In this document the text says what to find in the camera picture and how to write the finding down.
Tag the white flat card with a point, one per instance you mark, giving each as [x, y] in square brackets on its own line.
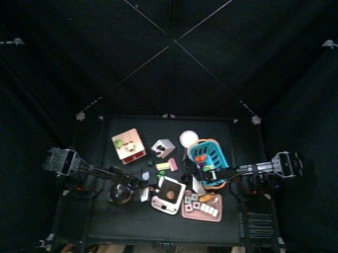
[199, 187]

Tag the orange toy food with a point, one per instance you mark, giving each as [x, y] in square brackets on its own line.
[200, 158]

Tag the pink tray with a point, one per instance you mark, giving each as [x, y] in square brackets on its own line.
[200, 214]

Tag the white tile row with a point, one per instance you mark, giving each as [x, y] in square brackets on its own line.
[202, 207]

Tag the pink toy block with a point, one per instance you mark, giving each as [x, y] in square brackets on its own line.
[172, 164]

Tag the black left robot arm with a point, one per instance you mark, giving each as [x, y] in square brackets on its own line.
[83, 167]

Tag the dark green toy ball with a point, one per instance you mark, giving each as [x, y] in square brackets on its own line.
[149, 162]

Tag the orange toy croissant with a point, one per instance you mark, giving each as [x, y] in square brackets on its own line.
[206, 197]

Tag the dark round toy pot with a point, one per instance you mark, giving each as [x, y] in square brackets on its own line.
[119, 194]

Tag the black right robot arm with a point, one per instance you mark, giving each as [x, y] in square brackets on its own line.
[268, 166]

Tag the small white toy box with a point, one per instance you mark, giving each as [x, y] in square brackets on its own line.
[144, 194]

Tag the green toy vegetable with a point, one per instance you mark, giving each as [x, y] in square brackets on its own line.
[119, 143]

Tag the small green toy piece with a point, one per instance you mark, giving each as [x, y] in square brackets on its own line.
[161, 173]

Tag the green toy block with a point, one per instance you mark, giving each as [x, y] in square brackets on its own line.
[207, 168]

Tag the wooden shape sorter cube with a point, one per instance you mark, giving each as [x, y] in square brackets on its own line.
[163, 148]

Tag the blue plastic basket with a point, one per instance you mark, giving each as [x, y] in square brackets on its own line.
[215, 153]

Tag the brown toy egg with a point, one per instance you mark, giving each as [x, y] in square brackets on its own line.
[169, 195]

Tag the white eggshell half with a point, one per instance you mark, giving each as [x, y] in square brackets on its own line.
[188, 138]

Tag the white yellow toy food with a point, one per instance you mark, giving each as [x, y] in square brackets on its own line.
[129, 147]

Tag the light blue toy piece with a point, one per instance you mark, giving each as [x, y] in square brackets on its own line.
[145, 176]

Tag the pink wooden toy box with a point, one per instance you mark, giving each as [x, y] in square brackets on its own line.
[128, 146]

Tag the yellow toy block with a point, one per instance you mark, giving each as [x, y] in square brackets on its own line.
[161, 166]

